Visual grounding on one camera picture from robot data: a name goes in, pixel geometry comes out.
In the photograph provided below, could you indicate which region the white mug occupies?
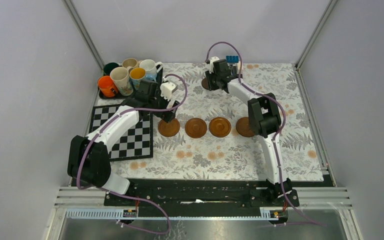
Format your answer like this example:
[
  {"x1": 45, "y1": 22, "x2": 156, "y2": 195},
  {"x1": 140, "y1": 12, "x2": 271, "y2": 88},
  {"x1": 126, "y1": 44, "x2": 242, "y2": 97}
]
[{"x1": 139, "y1": 59, "x2": 163, "y2": 81}]

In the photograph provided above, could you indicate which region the aluminium frame rail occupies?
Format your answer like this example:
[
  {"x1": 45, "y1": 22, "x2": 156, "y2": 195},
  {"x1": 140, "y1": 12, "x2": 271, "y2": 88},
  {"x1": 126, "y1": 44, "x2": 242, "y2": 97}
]
[{"x1": 55, "y1": 186, "x2": 353, "y2": 210}]

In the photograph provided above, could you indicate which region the blue lego brick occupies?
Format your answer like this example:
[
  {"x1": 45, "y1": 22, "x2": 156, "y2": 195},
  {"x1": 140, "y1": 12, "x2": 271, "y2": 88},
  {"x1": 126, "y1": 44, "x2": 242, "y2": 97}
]
[{"x1": 225, "y1": 55, "x2": 240, "y2": 64}]

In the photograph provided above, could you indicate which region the black serving tray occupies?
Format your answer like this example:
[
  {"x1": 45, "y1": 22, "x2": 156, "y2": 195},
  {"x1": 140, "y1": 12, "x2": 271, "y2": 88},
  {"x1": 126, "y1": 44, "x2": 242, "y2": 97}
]
[{"x1": 98, "y1": 68, "x2": 164, "y2": 100}]

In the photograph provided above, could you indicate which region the tall cream floral mug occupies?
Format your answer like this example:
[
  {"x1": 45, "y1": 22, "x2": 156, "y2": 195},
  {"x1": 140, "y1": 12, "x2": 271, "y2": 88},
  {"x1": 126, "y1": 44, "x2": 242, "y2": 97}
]
[{"x1": 109, "y1": 66, "x2": 134, "y2": 96}]

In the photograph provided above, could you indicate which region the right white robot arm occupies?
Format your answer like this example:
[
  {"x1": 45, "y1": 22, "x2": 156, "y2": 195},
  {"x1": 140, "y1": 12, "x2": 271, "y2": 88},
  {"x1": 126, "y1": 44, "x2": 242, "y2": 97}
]
[{"x1": 205, "y1": 57, "x2": 293, "y2": 206}]

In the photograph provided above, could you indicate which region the brown wooden coaster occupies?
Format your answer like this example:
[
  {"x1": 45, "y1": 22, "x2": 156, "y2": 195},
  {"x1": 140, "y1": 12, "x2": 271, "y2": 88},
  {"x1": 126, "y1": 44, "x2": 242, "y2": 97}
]
[
  {"x1": 209, "y1": 117, "x2": 232, "y2": 138},
  {"x1": 184, "y1": 117, "x2": 208, "y2": 139},
  {"x1": 235, "y1": 116, "x2": 255, "y2": 138},
  {"x1": 158, "y1": 118, "x2": 180, "y2": 137}
]

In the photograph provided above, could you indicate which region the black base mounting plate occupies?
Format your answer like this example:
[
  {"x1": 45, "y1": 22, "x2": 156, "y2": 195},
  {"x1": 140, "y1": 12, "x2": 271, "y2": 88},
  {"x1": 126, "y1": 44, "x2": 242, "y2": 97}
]
[{"x1": 71, "y1": 174, "x2": 335, "y2": 218}]

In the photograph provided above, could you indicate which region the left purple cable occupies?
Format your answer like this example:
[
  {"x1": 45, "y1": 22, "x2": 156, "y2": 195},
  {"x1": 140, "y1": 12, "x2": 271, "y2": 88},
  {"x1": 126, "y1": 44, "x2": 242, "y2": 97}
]
[{"x1": 76, "y1": 73, "x2": 189, "y2": 236}]

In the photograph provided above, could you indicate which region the dark green mug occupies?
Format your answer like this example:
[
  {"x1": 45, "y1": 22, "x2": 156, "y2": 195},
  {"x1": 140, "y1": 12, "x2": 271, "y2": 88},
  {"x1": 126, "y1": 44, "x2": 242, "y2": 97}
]
[{"x1": 102, "y1": 62, "x2": 120, "y2": 76}]

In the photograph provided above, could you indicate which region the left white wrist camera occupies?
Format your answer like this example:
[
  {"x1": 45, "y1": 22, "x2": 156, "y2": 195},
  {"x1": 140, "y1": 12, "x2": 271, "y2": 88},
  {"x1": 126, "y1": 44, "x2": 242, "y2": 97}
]
[{"x1": 159, "y1": 81, "x2": 178, "y2": 101}]

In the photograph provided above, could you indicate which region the floral table cloth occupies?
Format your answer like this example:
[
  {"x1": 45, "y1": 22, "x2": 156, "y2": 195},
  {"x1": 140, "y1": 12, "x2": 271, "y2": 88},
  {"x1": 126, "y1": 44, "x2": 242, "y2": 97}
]
[{"x1": 111, "y1": 63, "x2": 324, "y2": 182}]

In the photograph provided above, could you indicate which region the blue mug yellow inside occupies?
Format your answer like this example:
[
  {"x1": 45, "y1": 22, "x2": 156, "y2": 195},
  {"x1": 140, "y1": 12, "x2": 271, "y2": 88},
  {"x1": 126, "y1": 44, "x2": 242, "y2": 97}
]
[{"x1": 129, "y1": 67, "x2": 156, "y2": 90}]

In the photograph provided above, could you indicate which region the white slotted cable duct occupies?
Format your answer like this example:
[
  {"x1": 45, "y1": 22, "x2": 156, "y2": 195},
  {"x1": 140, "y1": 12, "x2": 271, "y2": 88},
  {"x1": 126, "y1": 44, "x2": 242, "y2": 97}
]
[{"x1": 66, "y1": 208, "x2": 280, "y2": 222}]

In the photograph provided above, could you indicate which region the orange mug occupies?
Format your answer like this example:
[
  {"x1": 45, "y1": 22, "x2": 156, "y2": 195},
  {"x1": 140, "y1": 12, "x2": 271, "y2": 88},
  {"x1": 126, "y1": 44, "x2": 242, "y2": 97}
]
[{"x1": 97, "y1": 75, "x2": 119, "y2": 98}]

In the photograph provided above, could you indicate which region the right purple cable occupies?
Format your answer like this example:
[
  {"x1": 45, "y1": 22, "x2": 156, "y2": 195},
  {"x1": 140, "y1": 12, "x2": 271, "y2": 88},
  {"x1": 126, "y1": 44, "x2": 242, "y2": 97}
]
[{"x1": 205, "y1": 41, "x2": 327, "y2": 228}]

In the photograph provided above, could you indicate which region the purple cable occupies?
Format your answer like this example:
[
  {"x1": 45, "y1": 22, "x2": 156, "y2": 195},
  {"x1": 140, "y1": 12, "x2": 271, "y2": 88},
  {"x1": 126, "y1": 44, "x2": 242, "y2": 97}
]
[
  {"x1": 205, "y1": 41, "x2": 327, "y2": 228},
  {"x1": 76, "y1": 73, "x2": 189, "y2": 236}
]

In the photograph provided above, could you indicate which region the black white chessboard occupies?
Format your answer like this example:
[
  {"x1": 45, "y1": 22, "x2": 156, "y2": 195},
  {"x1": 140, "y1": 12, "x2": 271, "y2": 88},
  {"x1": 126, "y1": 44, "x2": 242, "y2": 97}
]
[{"x1": 89, "y1": 104, "x2": 154, "y2": 162}]

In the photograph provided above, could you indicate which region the dark wooden coaster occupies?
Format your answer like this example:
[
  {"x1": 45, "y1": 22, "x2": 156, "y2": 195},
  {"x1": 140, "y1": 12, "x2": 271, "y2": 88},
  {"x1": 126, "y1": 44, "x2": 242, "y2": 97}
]
[{"x1": 201, "y1": 78, "x2": 210, "y2": 90}]

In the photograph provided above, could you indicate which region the beige mug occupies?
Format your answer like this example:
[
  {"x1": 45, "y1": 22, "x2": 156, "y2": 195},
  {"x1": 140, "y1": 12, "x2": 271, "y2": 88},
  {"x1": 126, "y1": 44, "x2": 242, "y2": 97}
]
[{"x1": 121, "y1": 58, "x2": 140, "y2": 72}]

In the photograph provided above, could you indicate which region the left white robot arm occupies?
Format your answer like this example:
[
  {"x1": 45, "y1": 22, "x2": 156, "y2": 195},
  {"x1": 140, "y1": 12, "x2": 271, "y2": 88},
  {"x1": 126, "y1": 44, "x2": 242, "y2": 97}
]
[{"x1": 67, "y1": 80, "x2": 181, "y2": 206}]

